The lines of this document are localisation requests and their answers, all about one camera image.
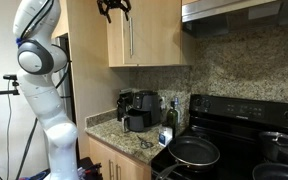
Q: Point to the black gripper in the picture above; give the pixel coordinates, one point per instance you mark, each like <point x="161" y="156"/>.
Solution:
<point x="114" y="3"/>

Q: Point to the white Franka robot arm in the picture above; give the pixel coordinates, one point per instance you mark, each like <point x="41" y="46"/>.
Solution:
<point x="44" y="100"/>

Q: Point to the tall cabinet side panel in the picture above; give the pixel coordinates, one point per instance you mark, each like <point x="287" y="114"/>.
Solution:
<point x="90" y="83"/>

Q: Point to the clear glass bottle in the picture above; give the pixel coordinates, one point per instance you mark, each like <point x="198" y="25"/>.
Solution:
<point x="177" y="111"/>

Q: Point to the dark green oil bottle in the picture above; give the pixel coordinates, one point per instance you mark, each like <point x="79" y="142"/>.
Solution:
<point x="172" y="120"/>

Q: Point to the light wood base cabinet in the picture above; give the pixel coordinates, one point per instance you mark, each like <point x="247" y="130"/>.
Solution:
<point x="117" y="163"/>

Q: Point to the black coffee maker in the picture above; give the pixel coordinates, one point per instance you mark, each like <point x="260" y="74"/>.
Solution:
<point x="147" y="105"/>

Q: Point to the white backsplash outlet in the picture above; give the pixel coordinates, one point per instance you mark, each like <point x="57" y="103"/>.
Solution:
<point x="162" y="102"/>

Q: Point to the stainless steel range hood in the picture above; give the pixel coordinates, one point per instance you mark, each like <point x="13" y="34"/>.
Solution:
<point x="230" y="13"/>

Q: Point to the white salt container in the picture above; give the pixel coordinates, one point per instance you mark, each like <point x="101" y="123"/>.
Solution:
<point x="165" y="136"/>

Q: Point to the dark purple floor clutter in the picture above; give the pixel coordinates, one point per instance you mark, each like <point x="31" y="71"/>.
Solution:
<point x="89" y="168"/>

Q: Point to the black frying pan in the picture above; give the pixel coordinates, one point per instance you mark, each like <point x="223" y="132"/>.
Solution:
<point x="194" y="151"/>
<point x="277" y="172"/>

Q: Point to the black electric stove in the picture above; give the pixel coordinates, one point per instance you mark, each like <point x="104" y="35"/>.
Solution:
<point x="240" y="116"/>

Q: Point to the dark cooking pot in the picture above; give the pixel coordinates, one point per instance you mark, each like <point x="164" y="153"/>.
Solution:
<point x="280" y="146"/>

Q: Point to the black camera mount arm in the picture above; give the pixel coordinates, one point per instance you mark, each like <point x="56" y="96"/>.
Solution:
<point x="4" y="91"/>

